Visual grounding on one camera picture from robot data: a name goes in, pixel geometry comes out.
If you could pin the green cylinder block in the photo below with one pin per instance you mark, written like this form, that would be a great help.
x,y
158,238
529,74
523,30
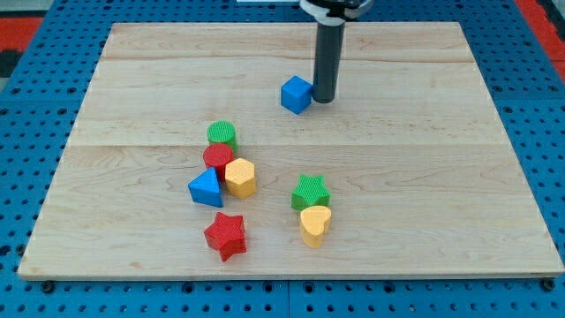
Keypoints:
x,y
223,132

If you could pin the green star block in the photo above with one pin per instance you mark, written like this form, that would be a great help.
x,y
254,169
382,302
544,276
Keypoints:
x,y
310,191

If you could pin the blue cube block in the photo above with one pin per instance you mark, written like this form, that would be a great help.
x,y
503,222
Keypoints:
x,y
296,94

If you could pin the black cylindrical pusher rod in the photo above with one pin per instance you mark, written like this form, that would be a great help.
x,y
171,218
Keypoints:
x,y
328,49

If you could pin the red cylinder block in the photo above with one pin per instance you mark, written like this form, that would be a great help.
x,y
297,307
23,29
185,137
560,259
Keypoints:
x,y
217,156

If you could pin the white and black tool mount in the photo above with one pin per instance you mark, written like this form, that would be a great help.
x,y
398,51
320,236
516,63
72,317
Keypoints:
x,y
335,12

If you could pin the blue triangle block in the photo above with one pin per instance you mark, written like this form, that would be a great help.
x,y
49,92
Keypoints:
x,y
205,189

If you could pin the red star block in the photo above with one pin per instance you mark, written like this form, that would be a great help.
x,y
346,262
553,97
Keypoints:
x,y
226,235

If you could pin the light wooden board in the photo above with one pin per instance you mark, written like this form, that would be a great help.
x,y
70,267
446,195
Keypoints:
x,y
424,182

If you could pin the yellow hexagon block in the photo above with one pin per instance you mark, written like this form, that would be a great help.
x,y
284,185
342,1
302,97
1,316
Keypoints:
x,y
240,178

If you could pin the yellow heart block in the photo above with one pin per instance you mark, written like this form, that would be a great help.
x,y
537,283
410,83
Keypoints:
x,y
314,224

